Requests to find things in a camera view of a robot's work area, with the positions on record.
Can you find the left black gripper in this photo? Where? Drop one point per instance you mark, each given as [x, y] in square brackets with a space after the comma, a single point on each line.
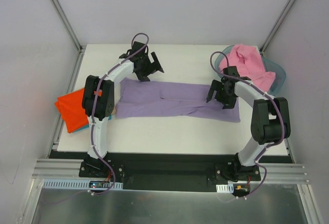
[148, 68]

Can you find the blue plastic basket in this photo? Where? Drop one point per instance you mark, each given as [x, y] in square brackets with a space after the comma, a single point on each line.
[222, 61]

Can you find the white cable duct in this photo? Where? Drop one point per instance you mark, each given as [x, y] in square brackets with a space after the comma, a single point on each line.
[225, 188]
[68, 184]

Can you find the left aluminium frame post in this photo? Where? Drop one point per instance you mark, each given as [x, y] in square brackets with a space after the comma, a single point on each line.
[67, 25]

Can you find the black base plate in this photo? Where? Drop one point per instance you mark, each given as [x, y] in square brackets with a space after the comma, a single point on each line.
[159, 182]

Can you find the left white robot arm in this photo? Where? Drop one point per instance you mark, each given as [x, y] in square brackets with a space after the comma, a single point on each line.
[98, 99]

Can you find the left white cable duct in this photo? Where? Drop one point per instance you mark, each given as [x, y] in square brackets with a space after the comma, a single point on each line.
[68, 184]

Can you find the aluminium frame post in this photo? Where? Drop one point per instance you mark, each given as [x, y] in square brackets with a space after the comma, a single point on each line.
[277, 25]
[67, 25]

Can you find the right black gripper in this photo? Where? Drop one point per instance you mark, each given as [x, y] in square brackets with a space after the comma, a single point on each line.
[220, 95]

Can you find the teal folded t shirt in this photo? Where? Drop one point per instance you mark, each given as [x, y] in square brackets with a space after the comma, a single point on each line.
[87, 126]

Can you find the right white cable duct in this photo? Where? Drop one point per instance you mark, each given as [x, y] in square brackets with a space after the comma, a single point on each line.
[225, 188]

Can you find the pink t shirt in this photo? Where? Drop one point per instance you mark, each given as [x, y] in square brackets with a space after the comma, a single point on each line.
[249, 64]

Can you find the orange folded t shirt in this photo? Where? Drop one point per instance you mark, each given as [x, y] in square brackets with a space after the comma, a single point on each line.
[71, 111]

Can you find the right aluminium frame post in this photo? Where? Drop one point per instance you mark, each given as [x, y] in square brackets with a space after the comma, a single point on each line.
[277, 25]

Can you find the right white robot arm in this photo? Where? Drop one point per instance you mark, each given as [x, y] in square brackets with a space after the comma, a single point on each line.
[270, 123]

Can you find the aluminium rail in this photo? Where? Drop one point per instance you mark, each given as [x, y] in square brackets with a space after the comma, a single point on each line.
[273, 169]

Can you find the purple t shirt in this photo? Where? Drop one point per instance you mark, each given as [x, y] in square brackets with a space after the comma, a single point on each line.
[169, 99]

